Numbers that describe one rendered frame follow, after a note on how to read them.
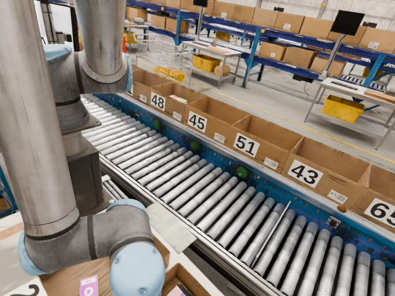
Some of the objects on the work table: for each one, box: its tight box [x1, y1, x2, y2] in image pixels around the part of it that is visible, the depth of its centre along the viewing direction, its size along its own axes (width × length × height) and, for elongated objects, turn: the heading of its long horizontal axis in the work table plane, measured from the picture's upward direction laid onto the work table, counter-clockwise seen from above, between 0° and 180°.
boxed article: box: [80, 275, 99, 296], centre depth 79 cm, size 6×10×5 cm, turn 9°
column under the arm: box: [66, 134, 116, 217], centre depth 106 cm, size 26×26×33 cm
